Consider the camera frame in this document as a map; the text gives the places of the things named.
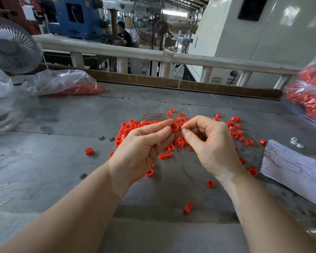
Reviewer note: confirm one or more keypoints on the person's left hand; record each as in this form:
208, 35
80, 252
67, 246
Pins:
137, 155

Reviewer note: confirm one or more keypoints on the person's right hand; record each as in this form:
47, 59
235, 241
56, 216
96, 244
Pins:
216, 147

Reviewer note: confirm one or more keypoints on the pile of red plastic rings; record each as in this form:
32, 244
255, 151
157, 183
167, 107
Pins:
127, 126

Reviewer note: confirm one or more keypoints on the person's right forearm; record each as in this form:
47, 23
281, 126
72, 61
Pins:
271, 213

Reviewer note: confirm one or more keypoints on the person's left forearm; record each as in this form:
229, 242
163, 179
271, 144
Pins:
63, 218

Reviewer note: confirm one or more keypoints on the brown wooden board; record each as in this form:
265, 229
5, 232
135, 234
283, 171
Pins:
150, 80

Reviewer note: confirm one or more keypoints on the small clear plastic piece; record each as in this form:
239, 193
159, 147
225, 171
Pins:
294, 140
300, 145

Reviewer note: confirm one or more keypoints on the white paper sheet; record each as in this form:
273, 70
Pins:
295, 174

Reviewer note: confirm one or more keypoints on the white metal railing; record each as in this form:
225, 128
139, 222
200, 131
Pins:
124, 50

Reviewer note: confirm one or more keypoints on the clear bag with red pieces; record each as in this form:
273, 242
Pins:
60, 81

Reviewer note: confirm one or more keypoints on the large clear bag red pieces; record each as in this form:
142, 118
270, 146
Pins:
308, 94

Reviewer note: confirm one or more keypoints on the large grey machine cabinet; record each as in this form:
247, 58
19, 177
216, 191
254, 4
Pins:
288, 35

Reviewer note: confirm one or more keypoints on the blue industrial machine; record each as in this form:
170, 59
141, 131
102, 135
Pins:
84, 21

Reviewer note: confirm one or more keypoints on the white desk fan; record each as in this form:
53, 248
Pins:
11, 47

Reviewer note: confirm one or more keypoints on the red industrial machine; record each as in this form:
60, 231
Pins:
10, 9

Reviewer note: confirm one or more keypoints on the black pedestal fan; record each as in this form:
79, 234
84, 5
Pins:
160, 29

